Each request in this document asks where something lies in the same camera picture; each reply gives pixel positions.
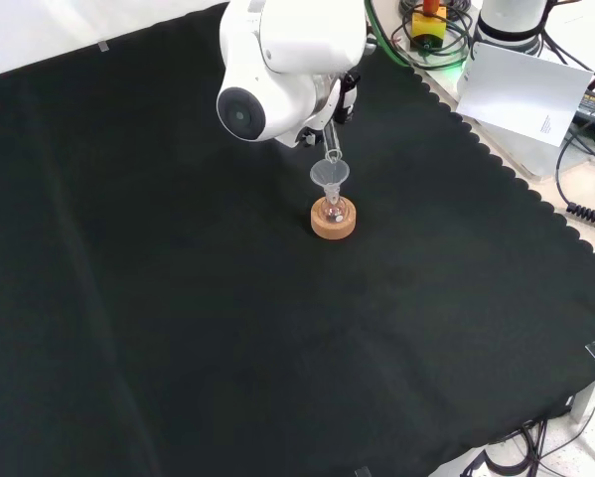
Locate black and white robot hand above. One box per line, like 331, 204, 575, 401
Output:
295, 71, 363, 149

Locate clear graduated cylinder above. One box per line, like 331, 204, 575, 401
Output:
321, 118, 344, 166

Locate small glass round-bottom flask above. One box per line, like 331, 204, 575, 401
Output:
319, 192, 349, 225

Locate clear plastic funnel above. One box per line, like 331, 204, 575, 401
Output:
309, 158, 352, 201

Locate yellow stop button box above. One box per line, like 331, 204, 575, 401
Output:
409, 0, 449, 52

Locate pale board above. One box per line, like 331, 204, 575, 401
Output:
455, 41, 595, 148

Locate black bench cloth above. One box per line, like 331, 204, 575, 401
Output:
0, 2, 595, 477

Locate green cable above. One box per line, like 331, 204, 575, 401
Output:
365, 0, 471, 72

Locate round cork ring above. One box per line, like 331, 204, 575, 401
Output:
309, 196, 359, 241

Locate black coiled cable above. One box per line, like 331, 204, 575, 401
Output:
553, 122, 595, 226

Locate white metal bench bracket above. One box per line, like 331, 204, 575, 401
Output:
568, 373, 595, 424

